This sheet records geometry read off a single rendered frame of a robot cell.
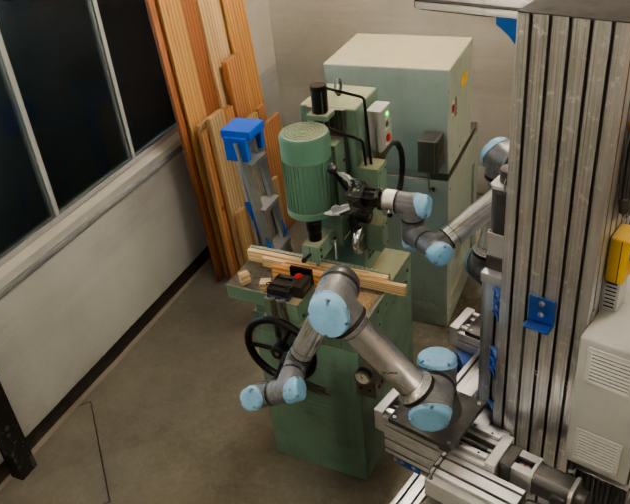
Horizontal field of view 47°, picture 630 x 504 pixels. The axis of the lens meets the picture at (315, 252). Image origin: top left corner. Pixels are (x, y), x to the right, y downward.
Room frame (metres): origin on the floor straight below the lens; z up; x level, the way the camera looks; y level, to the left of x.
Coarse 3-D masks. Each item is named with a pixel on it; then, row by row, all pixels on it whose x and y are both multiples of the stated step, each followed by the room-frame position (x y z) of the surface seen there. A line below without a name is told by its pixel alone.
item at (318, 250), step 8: (328, 232) 2.32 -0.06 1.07; (320, 240) 2.27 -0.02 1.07; (328, 240) 2.30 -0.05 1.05; (304, 248) 2.25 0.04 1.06; (312, 248) 2.23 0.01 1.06; (320, 248) 2.24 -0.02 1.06; (328, 248) 2.29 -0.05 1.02; (304, 256) 2.25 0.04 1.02; (312, 256) 2.23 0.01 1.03; (320, 256) 2.23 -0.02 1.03
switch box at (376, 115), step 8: (376, 104) 2.51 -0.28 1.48; (384, 104) 2.50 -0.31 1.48; (368, 112) 2.45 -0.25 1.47; (376, 112) 2.44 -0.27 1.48; (384, 112) 2.46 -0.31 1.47; (368, 120) 2.45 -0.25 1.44; (376, 120) 2.44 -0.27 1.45; (384, 120) 2.46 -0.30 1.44; (376, 128) 2.44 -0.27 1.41; (384, 128) 2.45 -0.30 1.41; (376, 136) 2.44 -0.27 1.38; (384, 136) 2.45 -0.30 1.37; (376, 144) 2.44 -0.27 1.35; (384, 144) 2.45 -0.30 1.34
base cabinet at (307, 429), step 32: (384, 320) 2.26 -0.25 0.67; (320, 352) 2.11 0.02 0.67; (352, 352) 2.04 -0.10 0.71; (320, 384) 2.11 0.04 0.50; (352, 384) 2.04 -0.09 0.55; (288, 416) 2.20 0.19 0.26; (320, 416) 2.12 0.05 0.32; (352, 416) 2.05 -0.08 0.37; (288, 448) 2.21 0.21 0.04; (320, 448) 2.13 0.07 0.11; (352, 448) 2.05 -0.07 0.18
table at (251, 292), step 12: (252, 264) 2.42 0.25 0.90; (252, 276) 2.33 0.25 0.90; (264, 276) 2.32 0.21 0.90; (228, 288) 2.29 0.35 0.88; (240, 288) 2.26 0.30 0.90; (252, 288) 2.25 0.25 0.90; (360, 288) 2.18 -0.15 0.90; (252, 300) 2.24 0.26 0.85; (384, 300) 2.12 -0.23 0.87; (372, 312) 2.03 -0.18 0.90
